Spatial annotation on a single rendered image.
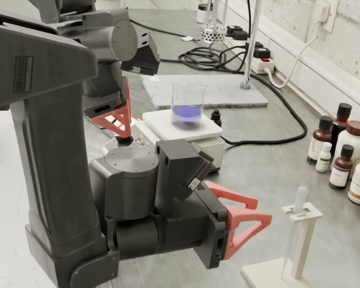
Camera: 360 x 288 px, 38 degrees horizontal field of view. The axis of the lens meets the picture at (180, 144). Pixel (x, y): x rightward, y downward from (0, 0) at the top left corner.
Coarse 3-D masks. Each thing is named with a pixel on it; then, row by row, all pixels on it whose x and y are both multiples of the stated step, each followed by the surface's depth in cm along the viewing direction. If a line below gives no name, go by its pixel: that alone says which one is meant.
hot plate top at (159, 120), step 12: (144, 120) 100; (156, 120) 98; (168, 120) 99; (204, 120) 100; (156, 132) 95; (168, 132) 94; (180, 132) 95; (192, 132) 95; (204, 132) 96; (216, 132) 96
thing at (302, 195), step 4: (304, 188) 67; (300, 192) 67; (304, 192) 66; (300, 196) 67; (304, 196) 67; (300, 200) 67; (304, 200) 67; (296, 204) 68; (300, 204) 67; (304, 204) 68; (296, 208) 68; (300, 208) 68; (296, 212) 68; (300, 212) 68
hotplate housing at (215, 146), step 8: (144, 128) 99; (152, 136) 97; (200, 144) 95; (208, 144) 96; (216, 144) 97; (224, 144) 98; (104, 152) 99; (208, 152) 96; (216, 152) 97; (216, 160) 98; (216, 168) 100
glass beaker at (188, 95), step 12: (180, 84) 97; (192, 84) 97; (204, 84) 96; (180, 96) 93; (192, 96) 92; (204, 96) 94; (180, 108) 94; (192, 108) 93; (180, 120) 94; (192, 120) 94
